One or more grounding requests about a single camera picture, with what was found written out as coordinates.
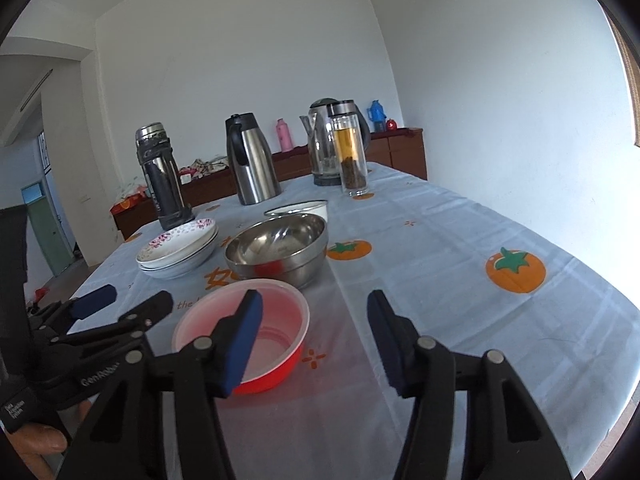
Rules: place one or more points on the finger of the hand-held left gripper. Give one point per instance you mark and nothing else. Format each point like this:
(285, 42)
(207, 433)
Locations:
(145, 310)
(95, 298)

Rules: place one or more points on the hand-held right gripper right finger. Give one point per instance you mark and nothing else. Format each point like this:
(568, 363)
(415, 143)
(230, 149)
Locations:
(387, 340)

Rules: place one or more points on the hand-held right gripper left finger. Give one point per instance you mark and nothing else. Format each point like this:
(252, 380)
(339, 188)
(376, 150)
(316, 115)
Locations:
(245, 340)

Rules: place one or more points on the red plastic bowl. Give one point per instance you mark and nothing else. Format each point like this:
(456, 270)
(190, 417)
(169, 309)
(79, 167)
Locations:
(280, 320)

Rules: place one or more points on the pink floral rim plate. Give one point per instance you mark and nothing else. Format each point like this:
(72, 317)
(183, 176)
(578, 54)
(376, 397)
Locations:
(175, 237)

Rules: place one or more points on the red flower white plate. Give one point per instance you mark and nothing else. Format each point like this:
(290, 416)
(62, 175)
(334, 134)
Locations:
(202, 254)

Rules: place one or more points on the stainless steel bowl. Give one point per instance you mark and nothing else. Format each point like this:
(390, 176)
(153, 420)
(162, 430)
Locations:
(270, 245)

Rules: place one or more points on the white enamel bowl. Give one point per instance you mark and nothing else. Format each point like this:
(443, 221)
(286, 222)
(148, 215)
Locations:
(310, 208)

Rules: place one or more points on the person's left hand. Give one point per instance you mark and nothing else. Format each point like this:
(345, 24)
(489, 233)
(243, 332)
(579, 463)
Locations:
(35, 442)

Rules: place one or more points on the red item on floor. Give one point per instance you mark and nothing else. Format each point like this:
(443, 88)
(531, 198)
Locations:
(41, 292)

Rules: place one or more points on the green door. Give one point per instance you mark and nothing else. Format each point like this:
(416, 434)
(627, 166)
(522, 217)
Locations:
(47, 230)

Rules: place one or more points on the orange cardboard box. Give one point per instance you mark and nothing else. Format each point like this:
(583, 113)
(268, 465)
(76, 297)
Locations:
(124, 205)

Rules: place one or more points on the persimmon print tablecloth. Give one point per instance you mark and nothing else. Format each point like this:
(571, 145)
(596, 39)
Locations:
(450, 240)

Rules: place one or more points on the black thermos flask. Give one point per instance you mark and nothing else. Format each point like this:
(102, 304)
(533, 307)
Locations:
(162, 180)

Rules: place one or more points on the floral cloth pile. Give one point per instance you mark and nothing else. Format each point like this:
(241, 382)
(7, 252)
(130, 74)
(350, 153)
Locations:
(205, 167)

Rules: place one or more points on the stainless steel carafe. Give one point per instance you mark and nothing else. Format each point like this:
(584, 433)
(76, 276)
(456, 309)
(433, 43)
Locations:
(255, 170)

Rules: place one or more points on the brown wooden sideboard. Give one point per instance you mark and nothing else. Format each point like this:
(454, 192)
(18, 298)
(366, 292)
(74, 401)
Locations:
(405, 152)

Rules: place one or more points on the glass tea bottle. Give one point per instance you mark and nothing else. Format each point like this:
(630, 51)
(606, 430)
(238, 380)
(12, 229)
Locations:
(347, 150)

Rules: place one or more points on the steel electric kettle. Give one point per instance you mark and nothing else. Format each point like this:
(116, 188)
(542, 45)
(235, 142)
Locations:
(317, 150)

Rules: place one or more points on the pink thermos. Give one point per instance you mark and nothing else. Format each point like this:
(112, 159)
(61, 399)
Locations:
(285, 136)

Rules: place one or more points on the fluorescent tube light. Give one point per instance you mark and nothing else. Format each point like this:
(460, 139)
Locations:
(35, 90)

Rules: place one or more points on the blue thermos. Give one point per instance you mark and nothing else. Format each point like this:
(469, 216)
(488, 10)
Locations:
(377, 116)

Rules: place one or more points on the wooden window frame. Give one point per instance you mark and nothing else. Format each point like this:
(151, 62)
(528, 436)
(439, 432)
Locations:
(631, 85)

